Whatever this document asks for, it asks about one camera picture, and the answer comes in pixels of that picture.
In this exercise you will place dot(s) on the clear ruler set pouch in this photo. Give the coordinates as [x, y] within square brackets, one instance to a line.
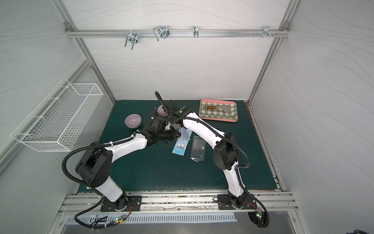
[185, 134]

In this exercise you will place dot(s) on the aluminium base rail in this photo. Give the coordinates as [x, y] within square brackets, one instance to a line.
[151, 202]

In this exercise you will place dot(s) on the pink plastic tray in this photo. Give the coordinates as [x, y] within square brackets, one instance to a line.
[219, 110]

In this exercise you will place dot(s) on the blue printed ruler set card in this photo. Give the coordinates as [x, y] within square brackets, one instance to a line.
[180, 147]

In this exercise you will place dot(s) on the metal u-bolt clamp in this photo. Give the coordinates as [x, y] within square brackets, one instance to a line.
[161, 32]
[132, 39]
[195, 32]

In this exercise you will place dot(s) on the aluminium overhead rail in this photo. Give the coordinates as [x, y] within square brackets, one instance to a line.
[176, 33]

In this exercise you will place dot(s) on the white wire basket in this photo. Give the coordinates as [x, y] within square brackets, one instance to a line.
[57, 122]

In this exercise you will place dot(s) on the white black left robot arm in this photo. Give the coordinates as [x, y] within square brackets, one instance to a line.
[94, 168]

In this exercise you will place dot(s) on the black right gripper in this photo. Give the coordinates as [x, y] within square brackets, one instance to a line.
[163, 117]

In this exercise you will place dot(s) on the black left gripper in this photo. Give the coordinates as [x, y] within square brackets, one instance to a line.
[171, 136]

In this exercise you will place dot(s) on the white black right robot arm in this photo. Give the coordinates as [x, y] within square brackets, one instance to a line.
[227, 155]

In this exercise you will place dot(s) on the purple striped bowl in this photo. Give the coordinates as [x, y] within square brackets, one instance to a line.
[161, 111]

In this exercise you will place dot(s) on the metal bracket clamp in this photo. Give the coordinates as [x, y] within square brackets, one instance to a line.
[266, 33]

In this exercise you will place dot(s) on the plain lilac bowl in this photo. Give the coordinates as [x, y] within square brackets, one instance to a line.
[133, 121]

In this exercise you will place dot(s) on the wooden handled metal scraper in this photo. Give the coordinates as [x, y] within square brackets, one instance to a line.
[225, 108]

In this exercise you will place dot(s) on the green white checkered cloth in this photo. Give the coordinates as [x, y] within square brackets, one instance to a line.
[219, 110]

